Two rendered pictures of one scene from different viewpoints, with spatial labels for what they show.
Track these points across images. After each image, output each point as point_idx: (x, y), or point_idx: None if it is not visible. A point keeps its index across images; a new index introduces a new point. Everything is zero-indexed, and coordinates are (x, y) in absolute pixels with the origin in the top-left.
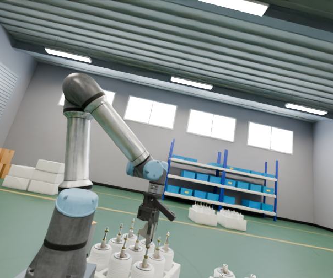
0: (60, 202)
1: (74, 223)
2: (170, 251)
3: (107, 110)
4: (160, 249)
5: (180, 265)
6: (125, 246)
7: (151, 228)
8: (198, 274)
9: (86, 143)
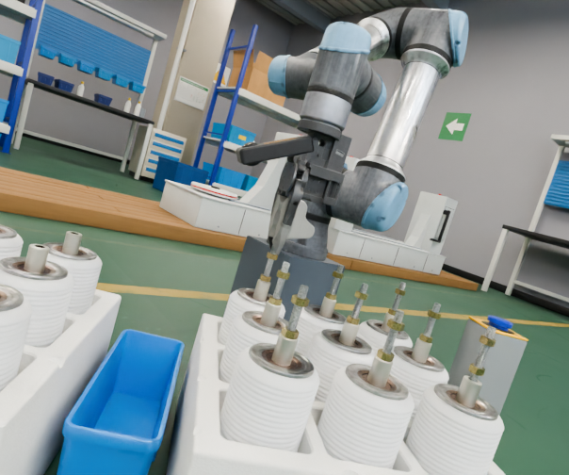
0: None
1: None
2: (255, 353)
3: None
4: (297, 354)
5: (192, 452)
6: (329, 293)
7: (275, 204)
8: None
9: (391, 101)
